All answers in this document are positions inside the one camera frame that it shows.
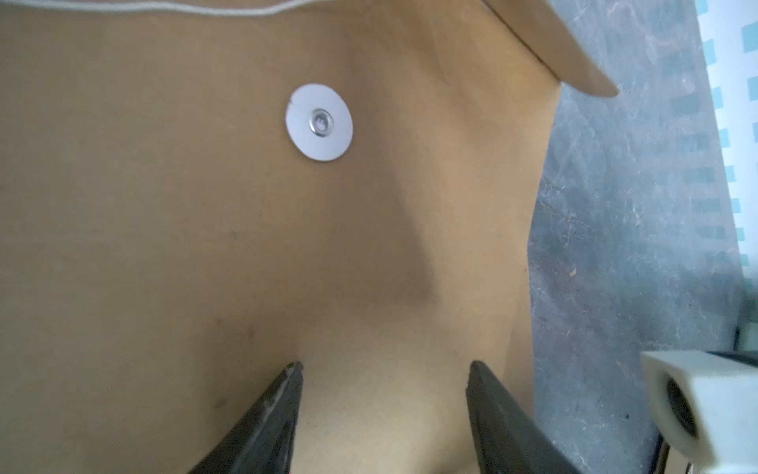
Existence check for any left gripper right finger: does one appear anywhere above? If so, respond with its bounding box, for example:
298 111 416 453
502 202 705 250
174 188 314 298
466 361 578 474

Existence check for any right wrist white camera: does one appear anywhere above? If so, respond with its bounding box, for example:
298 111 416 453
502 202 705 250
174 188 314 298
641 351 757 473

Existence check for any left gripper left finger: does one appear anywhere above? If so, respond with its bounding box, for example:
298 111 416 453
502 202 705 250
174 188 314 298
189 363 303 474

